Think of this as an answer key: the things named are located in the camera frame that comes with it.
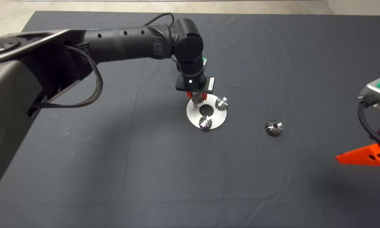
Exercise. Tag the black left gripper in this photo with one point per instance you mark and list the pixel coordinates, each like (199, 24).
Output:
(202, 89)

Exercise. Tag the small steel gear with hole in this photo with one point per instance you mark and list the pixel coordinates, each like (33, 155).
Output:
(197, 99)

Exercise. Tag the larger dark steel gear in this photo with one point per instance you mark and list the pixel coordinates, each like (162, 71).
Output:
(269, 128)

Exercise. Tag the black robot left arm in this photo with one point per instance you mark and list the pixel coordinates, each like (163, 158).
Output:
(120, 44)

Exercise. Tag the small steel gear on pin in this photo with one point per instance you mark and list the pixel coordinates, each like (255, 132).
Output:
(205, 123)
(221, 104)

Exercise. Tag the round metal plate with hole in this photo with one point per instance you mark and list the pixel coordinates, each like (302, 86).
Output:
(220, 118)

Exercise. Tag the dark grey table cloth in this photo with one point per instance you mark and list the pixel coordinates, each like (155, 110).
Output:
(190, 190)

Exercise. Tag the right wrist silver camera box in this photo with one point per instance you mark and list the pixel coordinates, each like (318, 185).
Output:
(371, 91)

